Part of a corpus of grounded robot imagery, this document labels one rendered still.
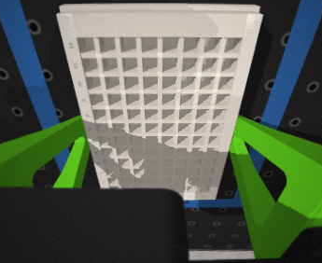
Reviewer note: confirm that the blue tape outline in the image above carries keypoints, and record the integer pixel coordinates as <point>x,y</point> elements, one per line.
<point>300,39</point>

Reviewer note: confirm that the white well plate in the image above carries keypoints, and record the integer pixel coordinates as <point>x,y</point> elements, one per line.
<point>164,88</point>

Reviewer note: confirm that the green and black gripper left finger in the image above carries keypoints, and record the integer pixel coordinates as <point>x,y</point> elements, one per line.
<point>22,157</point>

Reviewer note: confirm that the black perforated breadboard plate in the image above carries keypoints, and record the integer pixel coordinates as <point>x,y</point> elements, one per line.
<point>209,229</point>

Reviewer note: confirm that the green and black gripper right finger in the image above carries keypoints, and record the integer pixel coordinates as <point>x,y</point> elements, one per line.
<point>273,227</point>

